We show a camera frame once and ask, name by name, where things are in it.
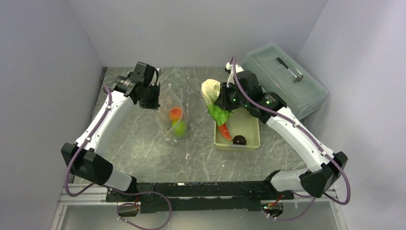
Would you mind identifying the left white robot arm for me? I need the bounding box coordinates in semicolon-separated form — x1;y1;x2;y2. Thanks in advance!
61;62;160;201

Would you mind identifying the orange peach toy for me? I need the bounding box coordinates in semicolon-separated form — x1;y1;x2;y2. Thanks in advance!
169;106;182;122

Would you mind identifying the clear dotted zip bag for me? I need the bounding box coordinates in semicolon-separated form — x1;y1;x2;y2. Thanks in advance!
158;84;188;144

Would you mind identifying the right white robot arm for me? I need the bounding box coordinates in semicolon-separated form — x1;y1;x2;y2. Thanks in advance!
214;70;348;199

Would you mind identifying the dark purple mangosteen toy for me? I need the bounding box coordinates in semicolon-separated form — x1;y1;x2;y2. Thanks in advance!
232;135;247;145

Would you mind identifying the red watermelon slice toy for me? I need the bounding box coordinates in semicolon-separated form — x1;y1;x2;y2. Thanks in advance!
217;123;232;141

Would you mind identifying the clear lidded storage box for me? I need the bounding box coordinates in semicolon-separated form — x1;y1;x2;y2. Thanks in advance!
242;43;328;120

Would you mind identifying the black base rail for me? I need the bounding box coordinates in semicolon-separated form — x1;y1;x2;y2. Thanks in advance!
106;181;294;214

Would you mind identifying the green toy apple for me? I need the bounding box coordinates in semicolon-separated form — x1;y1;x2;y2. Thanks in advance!
172;120;187;138

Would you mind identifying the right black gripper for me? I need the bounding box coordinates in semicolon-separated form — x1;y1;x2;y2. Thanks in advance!
216;80;249;111

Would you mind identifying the pale green plastic basket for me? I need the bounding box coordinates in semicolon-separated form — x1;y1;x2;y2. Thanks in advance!
214;108;260;151

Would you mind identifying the green cabbage toy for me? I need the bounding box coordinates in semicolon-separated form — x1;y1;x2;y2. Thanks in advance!
201;79;234;127

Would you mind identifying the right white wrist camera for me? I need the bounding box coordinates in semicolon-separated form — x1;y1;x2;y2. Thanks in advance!
225;62;244;78

